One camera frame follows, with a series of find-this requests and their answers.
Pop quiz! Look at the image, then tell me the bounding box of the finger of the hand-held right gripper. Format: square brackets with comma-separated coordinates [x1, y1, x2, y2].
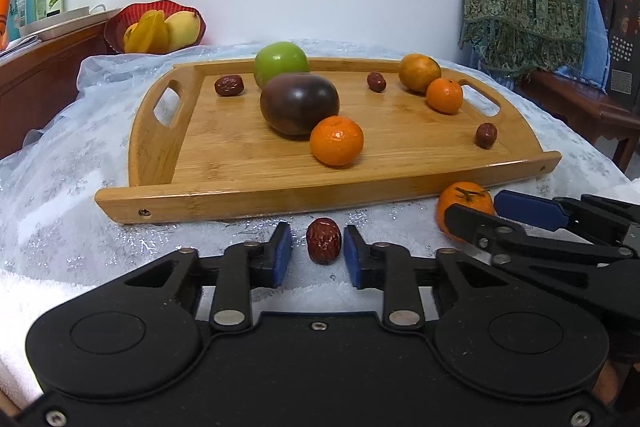
[444, 202, 640, 308]
[494, 189, 640, 249]

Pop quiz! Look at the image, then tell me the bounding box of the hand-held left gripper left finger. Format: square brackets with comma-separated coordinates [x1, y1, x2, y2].
[122, 222, 293, 333]

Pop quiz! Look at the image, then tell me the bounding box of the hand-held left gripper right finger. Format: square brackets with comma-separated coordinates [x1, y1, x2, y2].
[344, 224, 523, 333]

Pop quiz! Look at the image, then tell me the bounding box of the orange tangerine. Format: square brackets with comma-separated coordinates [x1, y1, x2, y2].
[436, 181, 496, 244]
[310, 116, 365, 168]
[426, 78, 464, 115]

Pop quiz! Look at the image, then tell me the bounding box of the bamboo serving tray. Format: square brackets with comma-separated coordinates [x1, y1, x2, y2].
[95, 56, 563, 225]

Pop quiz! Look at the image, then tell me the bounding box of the dark purple round fruit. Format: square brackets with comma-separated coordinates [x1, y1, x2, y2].
[259, 73, 341, 138]

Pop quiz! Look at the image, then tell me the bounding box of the wooden side table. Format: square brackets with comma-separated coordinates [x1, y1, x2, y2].
[520, 69, 640, 172]

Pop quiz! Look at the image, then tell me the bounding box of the greenish yellow tangerine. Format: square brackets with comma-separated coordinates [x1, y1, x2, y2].
[398, 53, 442, 94]

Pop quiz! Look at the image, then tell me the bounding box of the light blue cloth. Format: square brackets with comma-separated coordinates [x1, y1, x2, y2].
[582, 0, 613, 95]

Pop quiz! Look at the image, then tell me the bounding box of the green apple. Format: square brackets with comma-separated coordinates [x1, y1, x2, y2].
[253, 42, 311, 90]

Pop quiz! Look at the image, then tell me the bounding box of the dark patterned box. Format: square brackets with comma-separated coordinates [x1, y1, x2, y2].
[592, 0, 640, 110]

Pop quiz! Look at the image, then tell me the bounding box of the sheer sparkly tablecloth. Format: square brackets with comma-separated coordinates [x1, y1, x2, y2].
[0, 39, 632, 278]

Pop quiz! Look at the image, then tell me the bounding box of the yellow mango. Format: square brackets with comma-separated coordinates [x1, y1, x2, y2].
[165, 8, 201, 50]

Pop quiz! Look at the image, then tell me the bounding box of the yellow star fruit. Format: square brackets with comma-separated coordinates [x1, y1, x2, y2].
[127, 10, 171, 54]

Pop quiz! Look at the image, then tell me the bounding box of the white towel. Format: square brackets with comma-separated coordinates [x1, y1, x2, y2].
[0, 217, 451, 403]

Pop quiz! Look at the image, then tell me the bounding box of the red fruit bowl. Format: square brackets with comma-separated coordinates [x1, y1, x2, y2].
[104, 0, 207, 54]

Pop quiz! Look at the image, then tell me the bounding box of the wooden cabinet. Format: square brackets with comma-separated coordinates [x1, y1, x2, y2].
[0, 9, 123, 160]

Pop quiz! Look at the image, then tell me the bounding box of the stack of papers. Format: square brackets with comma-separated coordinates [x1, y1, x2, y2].
[0, 36, 41, 58]

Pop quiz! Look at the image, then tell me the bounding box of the orange handled tool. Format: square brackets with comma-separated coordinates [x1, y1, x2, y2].
[0, 0, 12, 50]

